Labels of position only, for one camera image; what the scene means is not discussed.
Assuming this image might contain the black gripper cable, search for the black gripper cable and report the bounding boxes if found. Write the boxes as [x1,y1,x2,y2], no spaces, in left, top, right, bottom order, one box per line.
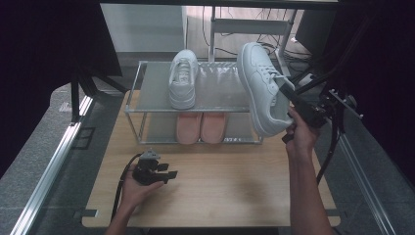
[111,153,145,223]
[316,107,344,185]

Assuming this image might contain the black metal stand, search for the black metal stand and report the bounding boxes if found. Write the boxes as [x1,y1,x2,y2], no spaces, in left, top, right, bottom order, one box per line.
[69,65,128,123]
[290,65,376,133]

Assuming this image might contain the black floor plate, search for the black floor plate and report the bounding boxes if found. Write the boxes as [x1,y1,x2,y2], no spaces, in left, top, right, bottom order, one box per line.
[72,126,96,151]

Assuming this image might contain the metal two-tier shoe rack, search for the metal two-tier shoe rack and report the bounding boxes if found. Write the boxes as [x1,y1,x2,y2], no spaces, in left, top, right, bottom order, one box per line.
[124,61,277,145]

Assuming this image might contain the aluminium rail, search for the aluminium rail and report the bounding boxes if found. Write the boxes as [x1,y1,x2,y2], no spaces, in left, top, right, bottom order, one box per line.
[321,101,397,235]
[9,95,94,235]

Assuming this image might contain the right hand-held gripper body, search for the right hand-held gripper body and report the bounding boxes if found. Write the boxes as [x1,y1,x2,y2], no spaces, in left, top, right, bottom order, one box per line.
[287,88,364,129]

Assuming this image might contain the white sneaker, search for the white sneaker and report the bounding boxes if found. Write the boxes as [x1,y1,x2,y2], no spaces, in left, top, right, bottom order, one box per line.
[237,42,296,137]
[167,49,200,111]

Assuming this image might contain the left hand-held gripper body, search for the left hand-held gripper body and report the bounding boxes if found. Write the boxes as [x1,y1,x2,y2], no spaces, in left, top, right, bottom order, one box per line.
[131,148,164,187]

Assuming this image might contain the black box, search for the black box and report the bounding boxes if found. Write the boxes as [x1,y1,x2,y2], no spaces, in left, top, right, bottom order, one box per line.
[295,9,337,57]

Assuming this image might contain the pink slipper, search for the pink slipper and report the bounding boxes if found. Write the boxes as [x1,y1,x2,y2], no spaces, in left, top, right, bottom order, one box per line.
[175,112,204,145]
[200,112,229,145]

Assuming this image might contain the white cabinet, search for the white cabinet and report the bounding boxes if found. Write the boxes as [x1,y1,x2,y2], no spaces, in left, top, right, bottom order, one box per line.
[100,3,188,53]

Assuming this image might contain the person's right hand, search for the person's right hand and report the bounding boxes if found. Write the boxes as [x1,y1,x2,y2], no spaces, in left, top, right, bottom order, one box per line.
[285,106,322,158]

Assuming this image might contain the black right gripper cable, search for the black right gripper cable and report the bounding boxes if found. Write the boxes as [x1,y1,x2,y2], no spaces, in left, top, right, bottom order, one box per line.
[316,107,344,185]

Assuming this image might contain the person's left hand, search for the person's left hand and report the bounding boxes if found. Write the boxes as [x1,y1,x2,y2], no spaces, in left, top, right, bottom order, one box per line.
[120,164,165,213]

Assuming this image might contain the black floor cables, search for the black floor cables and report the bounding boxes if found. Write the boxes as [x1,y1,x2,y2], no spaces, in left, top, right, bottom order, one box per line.
[202,6,311,63]

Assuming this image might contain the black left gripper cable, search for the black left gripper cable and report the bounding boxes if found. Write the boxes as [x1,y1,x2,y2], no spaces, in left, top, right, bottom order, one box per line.
[111,153,145,223]

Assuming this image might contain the white power strip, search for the white power strip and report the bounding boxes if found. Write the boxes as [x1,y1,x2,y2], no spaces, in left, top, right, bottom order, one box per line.
[297,71,317,87]

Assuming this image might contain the white desk frame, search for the white desk frame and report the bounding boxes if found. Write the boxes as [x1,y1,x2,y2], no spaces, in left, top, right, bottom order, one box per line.
[208,6,300,79]

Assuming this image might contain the dark curtain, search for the dark curtain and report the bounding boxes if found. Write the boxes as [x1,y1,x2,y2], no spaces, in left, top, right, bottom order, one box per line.
[0,0,123,180]
[326,0,415,184]

